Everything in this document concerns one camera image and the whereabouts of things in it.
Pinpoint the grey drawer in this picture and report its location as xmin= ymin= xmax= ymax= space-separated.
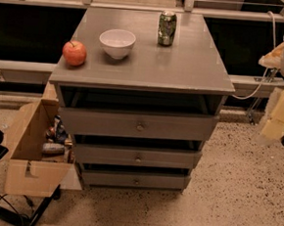
xmin=82 ymin=171 xmax=191 ymax=190
xmin=59 ymin=107 xmax=218 ymax=142
xmin=74 ymin=144 xmax=202 ymax=169

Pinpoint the grey drawer cabinet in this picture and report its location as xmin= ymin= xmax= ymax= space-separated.
xmin=40 ymin=2 xmax=242 ymax=198

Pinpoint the grey bottom drawer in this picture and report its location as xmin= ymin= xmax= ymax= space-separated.
xmin=82 ymin=171 xmax=191 ymax=190

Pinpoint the grey top drawer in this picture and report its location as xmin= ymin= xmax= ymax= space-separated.
xmin=59 ymin=107 xmax=218 ymax=142

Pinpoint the green soda can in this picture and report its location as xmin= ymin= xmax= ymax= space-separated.
xmin=158 ymin=10 xmax=177 ymax=46

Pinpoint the white bowl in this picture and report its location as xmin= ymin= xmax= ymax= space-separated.
xmin=99 ymin=29 xmax=136 ymax=60

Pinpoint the red apple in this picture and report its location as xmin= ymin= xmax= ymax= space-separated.
xmin=63 ymin=41 xmax=87 ymax=67

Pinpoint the dark figurine in box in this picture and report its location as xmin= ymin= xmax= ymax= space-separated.
xmin=45 ymin=115 xmax=69 ymax=144

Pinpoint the silver can in box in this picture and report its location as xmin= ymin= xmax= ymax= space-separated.
xmin=42 ymin=143 xmax=65 ymax=155

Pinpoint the cardboard box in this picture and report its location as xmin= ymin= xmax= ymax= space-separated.
xmin=4 ymin=99 xmax=80 ymax=197

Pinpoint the white cable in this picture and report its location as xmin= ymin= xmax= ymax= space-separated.
xmin=230 ymin=8 xmax=281 ymax=104

